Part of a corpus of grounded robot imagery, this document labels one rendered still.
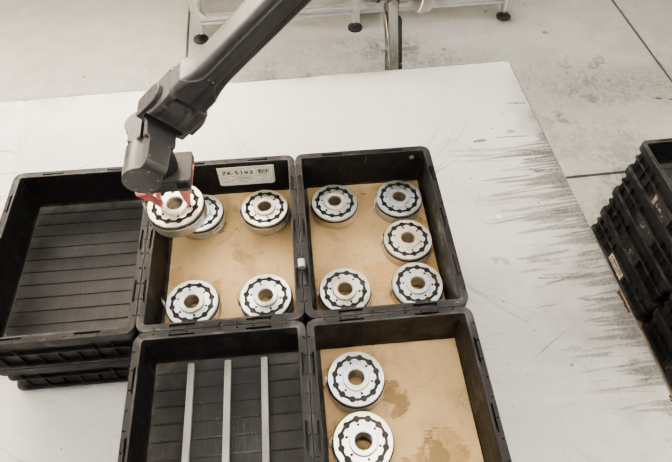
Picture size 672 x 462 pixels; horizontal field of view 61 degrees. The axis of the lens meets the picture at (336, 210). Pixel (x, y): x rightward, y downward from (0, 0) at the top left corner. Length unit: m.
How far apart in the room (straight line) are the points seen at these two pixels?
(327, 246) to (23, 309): 0.62
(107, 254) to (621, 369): 1.11
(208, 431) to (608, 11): 3.17
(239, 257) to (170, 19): 2.35
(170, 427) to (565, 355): 0.81
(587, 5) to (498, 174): 2.23
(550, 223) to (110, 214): 1.06
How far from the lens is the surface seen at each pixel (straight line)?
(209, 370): 1.12
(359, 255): 1.21
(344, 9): 3.13
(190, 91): 0.84
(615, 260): 2.18
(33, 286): 1.33
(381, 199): 1.26
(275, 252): 1.22
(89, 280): 1.28
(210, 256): 1.24
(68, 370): 1.24
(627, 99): 3.11
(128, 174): 0.86
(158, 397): 1.12
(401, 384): 1.09
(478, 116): 1.72
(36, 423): 1.34
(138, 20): 3.46
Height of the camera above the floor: 1.85
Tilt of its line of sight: 53 degrees down
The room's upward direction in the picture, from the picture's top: straight up
